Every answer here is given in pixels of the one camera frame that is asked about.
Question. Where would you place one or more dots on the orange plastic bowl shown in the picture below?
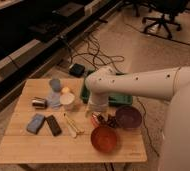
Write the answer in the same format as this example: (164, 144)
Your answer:
(104, 139)

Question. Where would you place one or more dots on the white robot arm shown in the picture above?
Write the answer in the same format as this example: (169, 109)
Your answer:
(173, 85)

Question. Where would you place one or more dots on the wooden table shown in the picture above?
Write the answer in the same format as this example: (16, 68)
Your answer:
(20, 147)

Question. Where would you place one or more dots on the blue sponge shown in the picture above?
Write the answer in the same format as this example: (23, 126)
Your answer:
(36, 123)

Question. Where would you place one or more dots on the black power box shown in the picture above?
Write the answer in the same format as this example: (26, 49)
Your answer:
(77, 70)

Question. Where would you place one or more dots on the yellow tongs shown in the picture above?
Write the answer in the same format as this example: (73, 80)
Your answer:
(72, 127)

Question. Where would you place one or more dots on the purple bowl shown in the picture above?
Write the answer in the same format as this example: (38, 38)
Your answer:
(128, 117)

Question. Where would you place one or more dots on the small yellow object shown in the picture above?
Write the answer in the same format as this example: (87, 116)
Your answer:
(65, 90)

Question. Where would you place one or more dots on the black office chair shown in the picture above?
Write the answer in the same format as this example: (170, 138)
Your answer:
(169, 9)

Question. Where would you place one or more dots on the black rectangular block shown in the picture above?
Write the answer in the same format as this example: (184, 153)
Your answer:
(53, 125)

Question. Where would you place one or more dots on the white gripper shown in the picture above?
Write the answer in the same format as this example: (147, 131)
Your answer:
(98, 102)

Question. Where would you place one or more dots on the silver metal can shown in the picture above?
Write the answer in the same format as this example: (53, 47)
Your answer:
(40, 103)

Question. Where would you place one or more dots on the blue plastic cup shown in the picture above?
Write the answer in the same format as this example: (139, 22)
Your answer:
(55, 84)

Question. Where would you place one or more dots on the green plastic tray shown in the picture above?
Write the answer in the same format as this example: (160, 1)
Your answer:
(115, 99)

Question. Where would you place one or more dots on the dark grape bunch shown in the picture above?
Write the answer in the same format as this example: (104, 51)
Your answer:
(110, 121)

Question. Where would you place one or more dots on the red pepper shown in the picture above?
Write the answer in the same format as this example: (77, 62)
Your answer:
(93, 119)

